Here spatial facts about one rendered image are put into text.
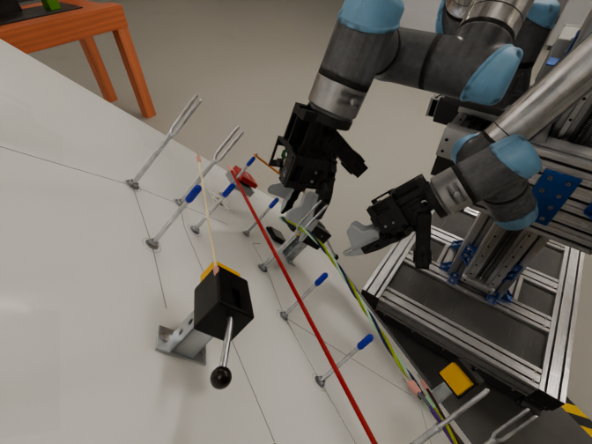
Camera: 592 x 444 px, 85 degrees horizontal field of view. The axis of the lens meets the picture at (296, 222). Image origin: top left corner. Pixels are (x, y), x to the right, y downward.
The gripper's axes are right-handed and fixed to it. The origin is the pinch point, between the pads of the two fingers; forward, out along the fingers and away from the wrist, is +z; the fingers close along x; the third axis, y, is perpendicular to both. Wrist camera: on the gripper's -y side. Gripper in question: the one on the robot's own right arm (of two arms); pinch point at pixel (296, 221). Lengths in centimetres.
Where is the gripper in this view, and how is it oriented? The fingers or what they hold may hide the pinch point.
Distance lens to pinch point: 58.3
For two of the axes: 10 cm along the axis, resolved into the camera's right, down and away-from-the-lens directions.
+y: -8.5, -0.4, -5.3
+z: -3.4, 8.0, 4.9
